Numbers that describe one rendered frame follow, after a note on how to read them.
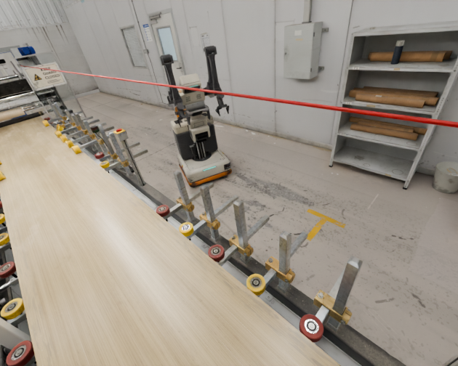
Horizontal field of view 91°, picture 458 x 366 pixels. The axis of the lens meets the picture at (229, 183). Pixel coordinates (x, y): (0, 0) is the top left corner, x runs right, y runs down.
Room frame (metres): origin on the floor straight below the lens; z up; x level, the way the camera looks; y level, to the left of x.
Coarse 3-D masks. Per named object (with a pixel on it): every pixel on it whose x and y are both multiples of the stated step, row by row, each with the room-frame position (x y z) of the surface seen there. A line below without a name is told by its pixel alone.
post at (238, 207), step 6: (234, 204) 0.76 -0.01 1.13; (240, 204) 0.75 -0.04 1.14; (234, 210) 0.77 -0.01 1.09; (240, 210) 0.75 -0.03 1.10; (240, 216) 0.75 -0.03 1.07; (240, 222) 0.75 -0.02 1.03; (240, 228) 0.75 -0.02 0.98; (240, 234) 0.76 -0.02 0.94; (246, 234) 0.77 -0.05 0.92; (240, 240) 0.76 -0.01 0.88; (246, 240) 0.76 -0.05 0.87; (246, 258) 0.75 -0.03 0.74
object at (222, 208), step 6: (234, 198) 1.13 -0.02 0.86; (222, 204) 1.09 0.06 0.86; (228, 204) 1.09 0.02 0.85; (216, 210) 1.05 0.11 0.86; (222, 210) 1.05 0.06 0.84; (216, 216) 1.01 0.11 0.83; (198, 222) 0.96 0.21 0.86; (204, 222) 0.96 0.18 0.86; (198, 228) 0.92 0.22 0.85; (192, 234) 0.89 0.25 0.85
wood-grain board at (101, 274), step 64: (0, 192) 1.60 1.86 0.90; (64, 192) 1.45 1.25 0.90; (128, 192) 1.32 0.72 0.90; (64, 256) 0.82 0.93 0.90; (128, 256) 0.75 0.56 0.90; (192, 256) 0.69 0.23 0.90; (64, 320) 0.48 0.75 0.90; (128, 320) 0.44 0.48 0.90; (192, 320) 0.40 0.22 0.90; (256, 320) 0.37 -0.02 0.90
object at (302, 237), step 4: (304, 232) 0.78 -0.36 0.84; (300, 236) 0.76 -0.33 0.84; (304, 236) 0.76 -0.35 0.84; (296, 240) 0.74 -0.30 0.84; (300, 240) 0.73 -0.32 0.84; (304, 240) 0.75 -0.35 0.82; (292, 244) 0.72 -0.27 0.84; (296, 244) 0.71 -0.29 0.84; (300, 244) 0.72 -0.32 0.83; (292, 248) 0.69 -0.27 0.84; (296, 248) 0.69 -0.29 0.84; (292, 252) 0.67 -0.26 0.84; (268, 272) 0.58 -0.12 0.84; (272, 272) 0.58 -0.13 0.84; (264, 276) 0.57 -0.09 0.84; (268, 276) 0.57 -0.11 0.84; (272, 276) 0.56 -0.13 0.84; (268, 280) 0.54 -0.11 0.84; (268, 284) 0.54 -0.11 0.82
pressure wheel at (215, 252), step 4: (212, 248) 0.72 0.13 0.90; (216, 248) 0.72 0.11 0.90; (220, 248) 0.71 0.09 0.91; (208, 252) 0.70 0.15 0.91; (212, 252) 0.70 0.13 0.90; (216, 252) 0.69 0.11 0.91; (220, 252) 0.69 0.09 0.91; (224, 252) 0.69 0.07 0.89; (212, 256) 0.67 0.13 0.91; (216, 256) 0.67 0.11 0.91; (220, 256) 0.67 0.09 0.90; (216, 260) 0.66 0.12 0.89; (220, 260) 0.66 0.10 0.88
